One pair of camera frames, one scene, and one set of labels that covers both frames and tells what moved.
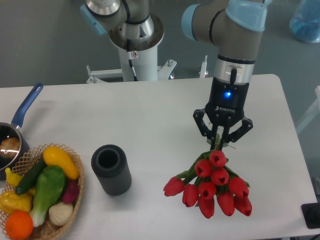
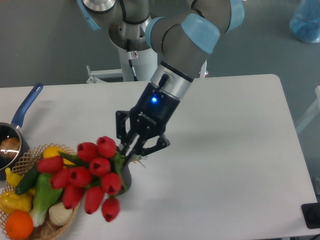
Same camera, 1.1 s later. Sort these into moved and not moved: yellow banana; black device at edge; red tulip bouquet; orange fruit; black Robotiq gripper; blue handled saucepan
Moved: red tulip bouquet; black Robotiq gripper
Not moved: black device at edge; yellow banana; orange fruit; blue handled saucepan
